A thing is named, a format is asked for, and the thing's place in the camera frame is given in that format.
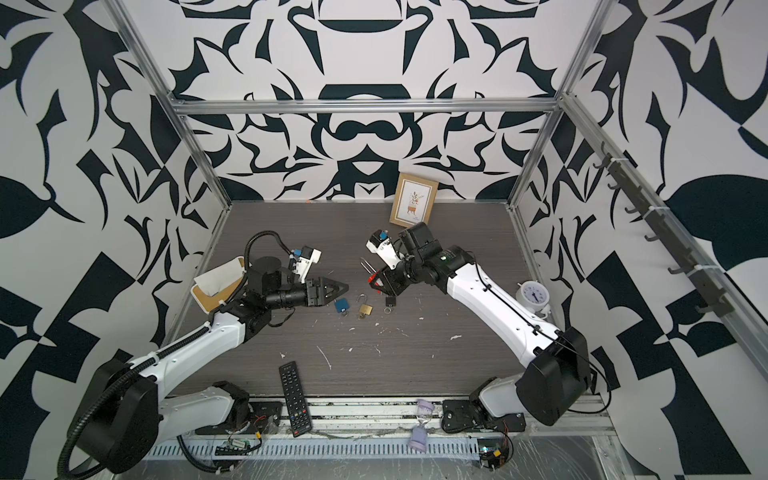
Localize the black remote control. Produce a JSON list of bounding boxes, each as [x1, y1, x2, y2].
[[279, 361, 313, 437]]

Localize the black padlock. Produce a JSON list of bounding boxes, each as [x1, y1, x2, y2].
[[384, 295, 397, 315]]

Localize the left circuit board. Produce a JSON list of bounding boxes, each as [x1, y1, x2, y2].
[[215, 434, 263, 457]]

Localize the grey wall hook rack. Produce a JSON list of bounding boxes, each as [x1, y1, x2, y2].
[[595, 150, 736, 318]]

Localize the red padlock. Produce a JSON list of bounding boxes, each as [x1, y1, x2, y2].
[[359, 257, 384, 292]]

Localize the gold picture frame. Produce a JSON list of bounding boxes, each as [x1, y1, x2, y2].
[[389, 173, 439, 227]]

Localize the purple hourglass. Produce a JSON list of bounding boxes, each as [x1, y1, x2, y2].
[[408, 399, 435, 453]]

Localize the white slotted cable duct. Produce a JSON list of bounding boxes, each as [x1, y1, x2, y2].
[[140, 436, 481, 462]]

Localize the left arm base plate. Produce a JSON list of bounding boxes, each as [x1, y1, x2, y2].
[[194, 401, 283, 435]]

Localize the white alarm clock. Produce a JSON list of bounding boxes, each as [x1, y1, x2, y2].
[[515, 280, 551, 319]]

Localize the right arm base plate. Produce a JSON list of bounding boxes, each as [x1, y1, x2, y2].
[[440, 400, 527, 434]]

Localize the brass padlock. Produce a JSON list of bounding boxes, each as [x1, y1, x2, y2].
[[357, 293, 373, 319]]

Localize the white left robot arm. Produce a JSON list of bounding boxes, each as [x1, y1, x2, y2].
[[56, 256, 349, 479]]

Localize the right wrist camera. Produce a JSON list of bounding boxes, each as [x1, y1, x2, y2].
[[366, 229, 402, 270]]

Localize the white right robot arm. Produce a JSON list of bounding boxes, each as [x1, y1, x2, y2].
[[366, 240, 591, 426]]

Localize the blue padlock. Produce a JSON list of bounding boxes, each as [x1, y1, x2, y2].
[[332, 296, 350, 316]]

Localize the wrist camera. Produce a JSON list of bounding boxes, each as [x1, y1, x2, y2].
[[366, 229, 402, 270], [288, 246, 322, 283]]

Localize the right circuit board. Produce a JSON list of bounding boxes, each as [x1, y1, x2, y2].
[[478, 436, 515, 471]]

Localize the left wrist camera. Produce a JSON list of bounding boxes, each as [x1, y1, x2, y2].
[[288, 246, 322, 283]]

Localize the circuit board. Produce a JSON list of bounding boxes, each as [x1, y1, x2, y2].
[[478, 436, 515, 471], [215, 434, 263, 457]]

